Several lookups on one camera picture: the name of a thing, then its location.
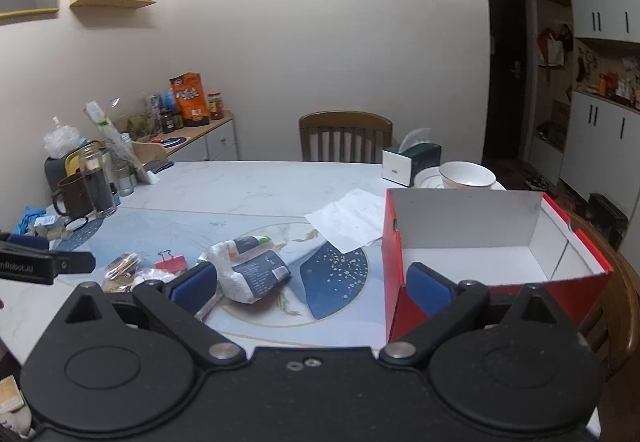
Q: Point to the red cardboard box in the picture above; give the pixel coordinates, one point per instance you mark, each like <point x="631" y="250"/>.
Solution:
<point x="480" y="262"/>

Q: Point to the glass bottle with dark tea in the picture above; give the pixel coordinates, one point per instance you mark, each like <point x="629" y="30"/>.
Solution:
<point x="100" y="182"/>

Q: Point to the white paper sheet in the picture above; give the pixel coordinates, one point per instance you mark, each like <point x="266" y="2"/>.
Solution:
<point x="350" y="217"/>

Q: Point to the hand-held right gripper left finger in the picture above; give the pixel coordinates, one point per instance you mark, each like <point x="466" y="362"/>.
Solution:
<point x="192" y="288"/>

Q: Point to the white blue snack packet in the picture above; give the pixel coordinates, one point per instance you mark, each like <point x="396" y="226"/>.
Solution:
<point x="255" y="269"/>

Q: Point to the white side cabinet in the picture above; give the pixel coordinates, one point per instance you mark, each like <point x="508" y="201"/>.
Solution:
<point x="215" y="142"/>

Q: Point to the white lower cabinet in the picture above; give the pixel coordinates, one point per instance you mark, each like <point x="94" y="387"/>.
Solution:
<point x="600" y="147"/>

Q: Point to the brown mug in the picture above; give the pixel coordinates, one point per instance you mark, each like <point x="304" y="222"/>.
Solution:
<point x="75" y="194"/>

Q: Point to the light wooden chair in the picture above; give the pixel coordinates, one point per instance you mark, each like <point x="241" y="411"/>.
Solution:
<point x="615" y="292"/>

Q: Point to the dark green tissue box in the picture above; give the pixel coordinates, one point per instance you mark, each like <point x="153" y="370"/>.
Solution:
<point x="412" y="164"/>

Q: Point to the blue cloth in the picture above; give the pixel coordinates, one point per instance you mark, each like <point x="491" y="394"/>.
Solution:
<point x="30" y="218"/>

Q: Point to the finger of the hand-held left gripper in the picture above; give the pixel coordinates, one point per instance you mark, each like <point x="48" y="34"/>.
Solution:
<point x="72" y="263"/>
<point x="20" y="240"/>

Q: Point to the crumpled clear plastic bag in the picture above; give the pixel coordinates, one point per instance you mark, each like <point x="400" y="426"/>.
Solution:
<point x="61" y="139"/>

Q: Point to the orange snack bag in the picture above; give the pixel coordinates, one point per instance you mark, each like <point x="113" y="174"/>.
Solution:
<point x="190" y="99"/>

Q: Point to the red sauce jar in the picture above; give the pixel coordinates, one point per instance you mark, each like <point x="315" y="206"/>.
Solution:
<point x="215" y="106"/>

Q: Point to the white plate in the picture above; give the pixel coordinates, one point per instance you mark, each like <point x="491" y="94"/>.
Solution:
<point x="425" y="179"/>

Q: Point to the pair of sneakers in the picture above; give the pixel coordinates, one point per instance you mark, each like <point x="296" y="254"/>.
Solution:
<point x="537" y="181"/>

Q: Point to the red binder clip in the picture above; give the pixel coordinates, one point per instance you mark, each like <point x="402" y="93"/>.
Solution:
<point x="171" y="263"/>

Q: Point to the white bowl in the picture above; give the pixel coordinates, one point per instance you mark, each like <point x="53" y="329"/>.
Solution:
<point x="467" y="176"/>

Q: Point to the pile of gold wrapped snacks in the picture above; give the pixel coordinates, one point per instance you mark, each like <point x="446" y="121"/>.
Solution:
<point x="122" y="269"/>

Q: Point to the white marble desktop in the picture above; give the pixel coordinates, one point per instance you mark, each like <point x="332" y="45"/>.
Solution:
<point x="240" y="187"/>

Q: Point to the black floor rack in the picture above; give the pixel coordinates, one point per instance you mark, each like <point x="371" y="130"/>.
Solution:
<point x="607" y="219"/>

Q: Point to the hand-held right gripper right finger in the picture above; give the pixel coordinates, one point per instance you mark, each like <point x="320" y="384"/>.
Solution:
<point x="427" y="289"/>

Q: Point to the dark wooden chair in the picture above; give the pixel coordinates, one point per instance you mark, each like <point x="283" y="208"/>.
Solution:
<point x="345" y="134"/>

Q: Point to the dark door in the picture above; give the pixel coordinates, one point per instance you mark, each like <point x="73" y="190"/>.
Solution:
<point x="505" y="62"/>

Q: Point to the blue gold-speckled placemat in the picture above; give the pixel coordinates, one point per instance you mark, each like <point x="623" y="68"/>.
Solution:
<point x="330" y="282"/>

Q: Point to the dark sauce bottle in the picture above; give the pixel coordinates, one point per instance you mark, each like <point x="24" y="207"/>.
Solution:
<point x="167" y="117"/>

